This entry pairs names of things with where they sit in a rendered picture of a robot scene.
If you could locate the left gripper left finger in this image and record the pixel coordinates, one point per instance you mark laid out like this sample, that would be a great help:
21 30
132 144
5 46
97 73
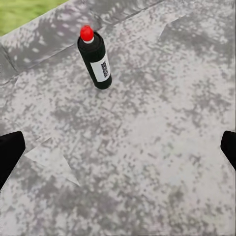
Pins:
12 146

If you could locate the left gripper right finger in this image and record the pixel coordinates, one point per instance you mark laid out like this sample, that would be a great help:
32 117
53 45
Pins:
228 146

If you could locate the pesticide atomizer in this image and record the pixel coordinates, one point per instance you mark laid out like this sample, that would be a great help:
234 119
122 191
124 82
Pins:
92 48

